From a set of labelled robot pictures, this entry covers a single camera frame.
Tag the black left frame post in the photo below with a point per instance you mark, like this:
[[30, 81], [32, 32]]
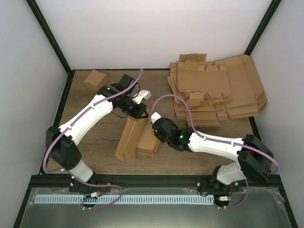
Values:
[[48, 33]]

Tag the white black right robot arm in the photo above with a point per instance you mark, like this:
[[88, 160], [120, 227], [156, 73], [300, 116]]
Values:
[[252, 160]]

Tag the light blue slotted cable duct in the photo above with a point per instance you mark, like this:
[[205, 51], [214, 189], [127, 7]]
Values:
[[125, 199]]

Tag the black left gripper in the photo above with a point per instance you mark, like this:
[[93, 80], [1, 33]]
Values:
[[136, 114]]

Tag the black frame post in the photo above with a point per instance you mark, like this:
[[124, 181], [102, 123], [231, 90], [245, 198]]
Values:
[[48, 33], [273, 6]]

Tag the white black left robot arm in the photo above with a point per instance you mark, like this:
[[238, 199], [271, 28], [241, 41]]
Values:
[[62, 141]]

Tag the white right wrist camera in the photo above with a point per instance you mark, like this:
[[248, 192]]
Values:
[[154, 117]]

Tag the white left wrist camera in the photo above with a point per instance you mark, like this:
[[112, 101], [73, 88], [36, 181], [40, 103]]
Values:
[[143, 95]]

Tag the black right frame post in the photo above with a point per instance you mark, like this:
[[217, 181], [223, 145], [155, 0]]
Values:
[[273, 6]]

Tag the folded small cardboard box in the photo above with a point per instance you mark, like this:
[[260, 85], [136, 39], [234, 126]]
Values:
[[95, 80]]

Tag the grey metal front plate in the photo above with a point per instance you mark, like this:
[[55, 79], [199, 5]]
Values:
[[252, 208]]

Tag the stack of flat cardboard boxes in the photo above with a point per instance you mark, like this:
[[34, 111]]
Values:
[[207, 93]]

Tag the black aluminium frame rail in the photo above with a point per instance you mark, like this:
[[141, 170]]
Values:
[[199, 182]]

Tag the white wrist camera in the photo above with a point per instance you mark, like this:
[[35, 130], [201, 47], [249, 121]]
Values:
[[154, 117], [143, 95]]

